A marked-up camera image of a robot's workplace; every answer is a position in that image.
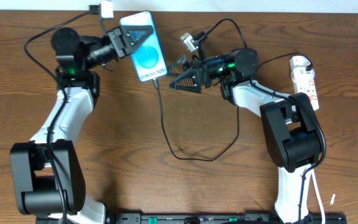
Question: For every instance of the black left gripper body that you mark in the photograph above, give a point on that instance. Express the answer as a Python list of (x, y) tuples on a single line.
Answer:
[(117, 42)]

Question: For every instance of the blue Galaxy smartphone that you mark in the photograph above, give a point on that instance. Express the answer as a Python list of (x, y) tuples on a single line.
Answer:
[(148, 59)]

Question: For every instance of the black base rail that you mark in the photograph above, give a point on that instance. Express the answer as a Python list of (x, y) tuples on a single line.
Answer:
[(250, 217)]

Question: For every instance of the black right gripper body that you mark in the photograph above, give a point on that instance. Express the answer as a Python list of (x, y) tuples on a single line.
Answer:
[(202, 73)]

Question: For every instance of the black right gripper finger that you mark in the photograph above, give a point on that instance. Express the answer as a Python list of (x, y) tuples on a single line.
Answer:
[(190, 80), (176, 66)]

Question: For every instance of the white paper scrap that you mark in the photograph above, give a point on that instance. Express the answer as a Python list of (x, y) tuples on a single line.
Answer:
[(332, 199)]

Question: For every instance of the white USB wall charger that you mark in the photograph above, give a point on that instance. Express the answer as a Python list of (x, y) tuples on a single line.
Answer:
[(301, 69)]

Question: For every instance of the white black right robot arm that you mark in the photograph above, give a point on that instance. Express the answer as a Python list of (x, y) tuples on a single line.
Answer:
[(293, 136)]

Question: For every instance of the white power strip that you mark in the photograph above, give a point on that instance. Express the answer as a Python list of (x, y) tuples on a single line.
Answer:
[(308, 87)]

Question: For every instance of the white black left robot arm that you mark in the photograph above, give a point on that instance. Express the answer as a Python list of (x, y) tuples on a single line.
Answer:
[(47, 176)]

